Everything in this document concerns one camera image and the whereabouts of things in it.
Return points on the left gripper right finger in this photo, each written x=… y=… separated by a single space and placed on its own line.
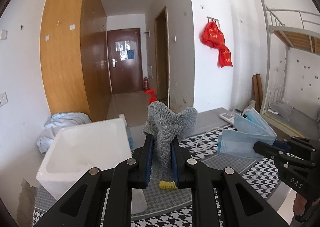
x=220 y=197

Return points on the leaning wooden boards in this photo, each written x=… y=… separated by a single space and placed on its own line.
x=257 y=89

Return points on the houndstooth table mat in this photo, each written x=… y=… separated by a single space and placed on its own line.
x=219 y=197

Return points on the blue face mask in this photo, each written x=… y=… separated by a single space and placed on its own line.
x=249 y=129

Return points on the blue spray bottle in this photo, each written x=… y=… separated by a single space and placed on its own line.
x=128 y=131

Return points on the white remote control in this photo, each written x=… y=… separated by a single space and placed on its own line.
x=227 y=117

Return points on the dark brown entrance door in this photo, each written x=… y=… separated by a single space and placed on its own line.
x=125 y=60

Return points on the white wall switch pair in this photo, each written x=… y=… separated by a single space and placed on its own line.
x=3 y=99

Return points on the wall hook rack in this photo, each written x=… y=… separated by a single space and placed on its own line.
x=212 y=20

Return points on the person right hand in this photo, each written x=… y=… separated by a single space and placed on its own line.
x=299 y=205

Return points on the metal bunk bed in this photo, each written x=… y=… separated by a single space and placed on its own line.
x=291 y=95

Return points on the wooden wardrobe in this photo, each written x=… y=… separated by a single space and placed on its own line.
x=73 y=55

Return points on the red fire extinguisher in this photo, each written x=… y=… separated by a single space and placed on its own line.
x=146 y=84

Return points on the light blue crumpled cloth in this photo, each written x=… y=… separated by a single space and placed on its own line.
x=55 y=123

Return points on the white wall socket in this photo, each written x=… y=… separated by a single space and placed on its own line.
x=3 y=34

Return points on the yellow foam fruit net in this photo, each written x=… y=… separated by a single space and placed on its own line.
x=167 y=185

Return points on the red hanging bags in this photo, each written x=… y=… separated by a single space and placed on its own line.
x=214 y=38

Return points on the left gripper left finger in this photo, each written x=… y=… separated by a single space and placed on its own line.
x=103 y=198

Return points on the grey sock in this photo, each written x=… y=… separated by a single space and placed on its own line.
x=164 y=125

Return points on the white styrofoam box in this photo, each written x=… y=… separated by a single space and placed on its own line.
x=77 y=149

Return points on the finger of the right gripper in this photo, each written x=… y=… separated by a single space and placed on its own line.
x=281 y=145
x=277 y=155

